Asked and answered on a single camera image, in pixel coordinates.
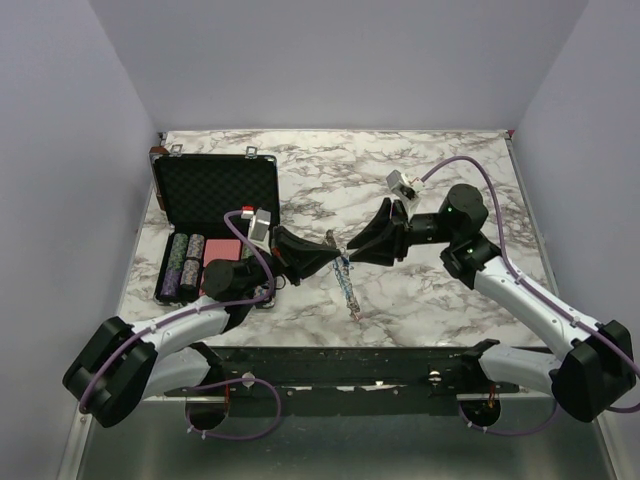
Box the purple poker chip stack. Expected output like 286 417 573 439
156 233 205 303

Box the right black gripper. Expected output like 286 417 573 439
347 197 458 268

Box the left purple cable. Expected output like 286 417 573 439
78 205 284 442

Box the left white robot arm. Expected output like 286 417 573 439
62 226 340 427

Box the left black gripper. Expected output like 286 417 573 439
239 225 340 295

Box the grey blue spiral keyring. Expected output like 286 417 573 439
332 249 363 321

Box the pink playing card deck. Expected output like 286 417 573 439
203 239 242 266

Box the green poker chip stack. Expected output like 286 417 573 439
241 241 258 260

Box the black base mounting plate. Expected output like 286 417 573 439
169 343 519 417

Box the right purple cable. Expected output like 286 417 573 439
414 157 640 439

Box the purple cable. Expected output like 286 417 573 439
78 205 284 442
414 157 640 439

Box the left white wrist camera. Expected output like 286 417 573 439
247 209 271 251

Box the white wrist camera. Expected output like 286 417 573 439
386 170 424 214
247 209 271 251

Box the black poker chip case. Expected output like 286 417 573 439
149 147 280 305

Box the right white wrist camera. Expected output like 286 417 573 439
386 170 424 214

